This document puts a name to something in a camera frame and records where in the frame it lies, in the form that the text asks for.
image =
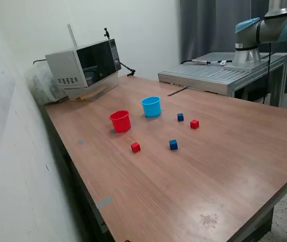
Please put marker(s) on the clear plastic bag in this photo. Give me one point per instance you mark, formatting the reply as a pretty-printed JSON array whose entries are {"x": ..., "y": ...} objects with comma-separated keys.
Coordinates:
[{"x": 39, "y": 85}]

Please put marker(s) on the blue cube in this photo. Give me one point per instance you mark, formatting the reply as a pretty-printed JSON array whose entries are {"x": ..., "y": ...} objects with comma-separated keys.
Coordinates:
[
  {"x": 180, "y": 117},
  {"x": 173, "y": 145}
]

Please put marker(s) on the silver microwave oven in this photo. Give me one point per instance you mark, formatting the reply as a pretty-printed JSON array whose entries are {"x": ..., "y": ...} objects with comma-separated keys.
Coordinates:
[{"x": 95, "y": 60}]

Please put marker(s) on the red cube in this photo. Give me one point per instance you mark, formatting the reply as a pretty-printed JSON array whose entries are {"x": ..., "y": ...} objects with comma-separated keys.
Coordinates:
[
  {"x": 135, "y": 148},
  {"x": 194, "y": 124}
]

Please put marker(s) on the aluminium robot mounting plate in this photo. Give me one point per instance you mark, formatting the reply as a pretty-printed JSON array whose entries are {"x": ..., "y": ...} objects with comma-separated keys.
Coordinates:
[{"x": 230, "y": 68}]

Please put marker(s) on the thin white rod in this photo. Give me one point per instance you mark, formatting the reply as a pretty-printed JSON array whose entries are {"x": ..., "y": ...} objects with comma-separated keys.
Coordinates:
[{"x": 72, "y": 35}]

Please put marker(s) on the dark flat strip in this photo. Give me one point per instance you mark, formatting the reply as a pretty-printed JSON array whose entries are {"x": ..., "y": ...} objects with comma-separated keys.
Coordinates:
[{"x": 177, "y": 91}]

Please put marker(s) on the light wooden stick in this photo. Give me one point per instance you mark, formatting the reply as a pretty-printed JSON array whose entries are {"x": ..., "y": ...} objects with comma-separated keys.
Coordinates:
[{"x": 92, "y": 93}]

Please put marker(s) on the red plastic cup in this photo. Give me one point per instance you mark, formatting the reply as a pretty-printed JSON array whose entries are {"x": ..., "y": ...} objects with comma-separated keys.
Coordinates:
[{"x": 120, "y": 123}]

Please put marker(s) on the long blue tape strip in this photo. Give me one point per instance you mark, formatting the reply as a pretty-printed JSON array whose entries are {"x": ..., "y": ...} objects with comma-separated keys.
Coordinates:
[{"x": 104, "y": 203}]

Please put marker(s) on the white warning tag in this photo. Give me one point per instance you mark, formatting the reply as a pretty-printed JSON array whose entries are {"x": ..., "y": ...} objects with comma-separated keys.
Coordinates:
[{"x": 223, "y": 62}]

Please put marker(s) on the grey blue UR5e robot arm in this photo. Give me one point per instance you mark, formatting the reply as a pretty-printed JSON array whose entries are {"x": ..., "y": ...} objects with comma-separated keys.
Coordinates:
[{"x": 266, "y": 27}]

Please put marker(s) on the aluminium profile robot table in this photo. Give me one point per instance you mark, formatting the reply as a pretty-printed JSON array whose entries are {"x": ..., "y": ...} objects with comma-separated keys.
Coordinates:
[{"x": 203, "y": 75}]

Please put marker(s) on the small black camera mount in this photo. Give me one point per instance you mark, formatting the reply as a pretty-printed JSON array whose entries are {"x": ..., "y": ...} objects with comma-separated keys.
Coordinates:
[{"x": 106, "y": 34}]

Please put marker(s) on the blue plastic cup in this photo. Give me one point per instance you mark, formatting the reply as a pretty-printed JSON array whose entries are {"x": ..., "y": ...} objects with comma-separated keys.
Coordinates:
[{"x": 152, "y": 109}]

